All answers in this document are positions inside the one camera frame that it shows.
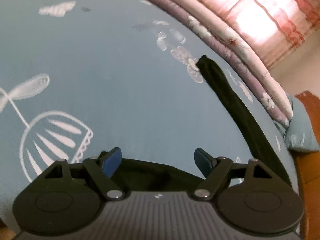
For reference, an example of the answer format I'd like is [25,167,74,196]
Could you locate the bed with blue floral sheet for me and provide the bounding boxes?
[0,0,300,233]

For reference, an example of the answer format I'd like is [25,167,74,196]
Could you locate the folded pink purple floral quilt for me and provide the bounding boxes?
[107,0,294,128]

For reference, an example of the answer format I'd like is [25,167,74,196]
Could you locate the pink striped curtain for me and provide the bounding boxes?
[172,0,320,68]

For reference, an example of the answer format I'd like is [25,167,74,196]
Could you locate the wooden headboard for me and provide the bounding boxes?
[294,91,320,240]

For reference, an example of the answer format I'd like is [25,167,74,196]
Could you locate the black drawstring pants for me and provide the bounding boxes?
[110,54,290,193]

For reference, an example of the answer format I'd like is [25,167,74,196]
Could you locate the blue printed pillow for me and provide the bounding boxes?
[282,94,320,152]

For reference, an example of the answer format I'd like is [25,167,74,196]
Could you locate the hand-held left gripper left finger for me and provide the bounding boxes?
[41,147,125,202]

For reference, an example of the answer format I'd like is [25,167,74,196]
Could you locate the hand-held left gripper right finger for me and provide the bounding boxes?
[192,147,283,202]

